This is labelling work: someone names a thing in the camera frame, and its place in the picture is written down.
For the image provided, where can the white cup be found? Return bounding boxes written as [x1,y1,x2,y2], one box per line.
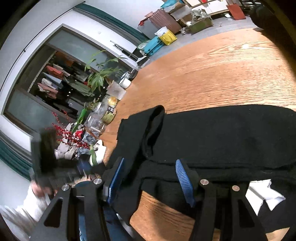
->
[119,77,131,89]

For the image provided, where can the red berry branches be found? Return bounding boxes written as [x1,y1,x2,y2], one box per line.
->
[52,112,90,150]

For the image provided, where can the teal box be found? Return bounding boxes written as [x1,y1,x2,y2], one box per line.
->
[144,36,165,56]

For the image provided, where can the black garment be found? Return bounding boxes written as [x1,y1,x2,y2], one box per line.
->
[107,105,295,240]

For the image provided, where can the red box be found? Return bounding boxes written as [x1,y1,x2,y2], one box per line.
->
[227,4,246,20]

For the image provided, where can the olive green crate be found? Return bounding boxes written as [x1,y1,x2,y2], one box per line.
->
[188,17,213,34]

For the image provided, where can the brown cardboard box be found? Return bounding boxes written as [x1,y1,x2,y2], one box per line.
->
[149,9,182,34]

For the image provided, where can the person's left hand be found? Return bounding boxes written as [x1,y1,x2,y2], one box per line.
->
[30,181,58,197]

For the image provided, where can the yellow bag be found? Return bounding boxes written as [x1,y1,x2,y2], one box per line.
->
[155,27,177,46]

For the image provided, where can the green potted plant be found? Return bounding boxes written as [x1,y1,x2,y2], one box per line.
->
[84,50,126,93]

